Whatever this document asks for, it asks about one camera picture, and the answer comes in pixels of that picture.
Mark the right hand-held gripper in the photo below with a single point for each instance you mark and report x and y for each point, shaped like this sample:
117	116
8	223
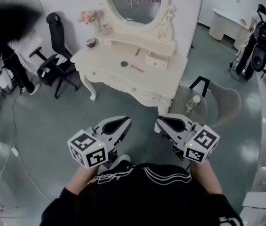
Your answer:
201	145

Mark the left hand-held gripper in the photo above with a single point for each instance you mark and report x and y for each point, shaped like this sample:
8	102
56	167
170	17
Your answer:
88	149

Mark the pink makeup tube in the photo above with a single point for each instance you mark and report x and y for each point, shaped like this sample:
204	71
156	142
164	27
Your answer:
137	68

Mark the green round makeup compact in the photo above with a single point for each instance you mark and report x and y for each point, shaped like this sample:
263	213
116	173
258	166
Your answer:
124	63

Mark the small cream vanity drawer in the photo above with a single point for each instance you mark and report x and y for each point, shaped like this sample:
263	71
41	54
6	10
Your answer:
156	60

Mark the brown makeup pencil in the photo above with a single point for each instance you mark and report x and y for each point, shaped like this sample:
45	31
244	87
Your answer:
137	52

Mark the person's left forearm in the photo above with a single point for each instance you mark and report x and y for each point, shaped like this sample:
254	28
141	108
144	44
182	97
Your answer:
81	180

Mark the person's right forearm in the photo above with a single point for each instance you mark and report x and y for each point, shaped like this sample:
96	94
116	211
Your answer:
208	178

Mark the cream white vanity table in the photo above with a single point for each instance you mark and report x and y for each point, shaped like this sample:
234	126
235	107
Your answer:
132	79

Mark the oval vanity mirror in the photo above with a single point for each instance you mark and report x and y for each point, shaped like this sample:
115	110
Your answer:
137	6

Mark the clear plastic bottle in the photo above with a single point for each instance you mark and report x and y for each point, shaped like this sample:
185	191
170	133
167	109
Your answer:
193	103

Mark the person's white shoe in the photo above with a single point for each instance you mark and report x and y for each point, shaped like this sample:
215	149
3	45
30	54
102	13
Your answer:
124	158

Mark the grey round armchair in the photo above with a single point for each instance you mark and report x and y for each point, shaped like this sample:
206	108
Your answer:
224	102

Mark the person's black printed shirt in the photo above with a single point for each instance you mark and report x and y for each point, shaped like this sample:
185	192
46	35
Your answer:
142	201

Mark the black office chair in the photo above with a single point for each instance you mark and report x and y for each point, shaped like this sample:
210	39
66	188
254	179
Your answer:
57	67

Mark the brown round bowl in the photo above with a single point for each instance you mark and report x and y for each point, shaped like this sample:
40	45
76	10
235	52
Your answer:
91	42

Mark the black and white garment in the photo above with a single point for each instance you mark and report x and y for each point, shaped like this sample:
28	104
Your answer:
59	59

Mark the small glass jar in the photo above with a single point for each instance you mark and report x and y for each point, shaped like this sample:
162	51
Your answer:
105	30

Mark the black round bag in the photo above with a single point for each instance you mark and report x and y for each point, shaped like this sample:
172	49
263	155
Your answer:
259	58

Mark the pink flowers in vase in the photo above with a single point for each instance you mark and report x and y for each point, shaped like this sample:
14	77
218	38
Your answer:
91	16

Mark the white curved desk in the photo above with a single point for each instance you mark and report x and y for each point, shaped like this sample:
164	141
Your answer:
227	25

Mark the black backpack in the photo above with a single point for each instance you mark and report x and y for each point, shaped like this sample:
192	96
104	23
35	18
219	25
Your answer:
263	34

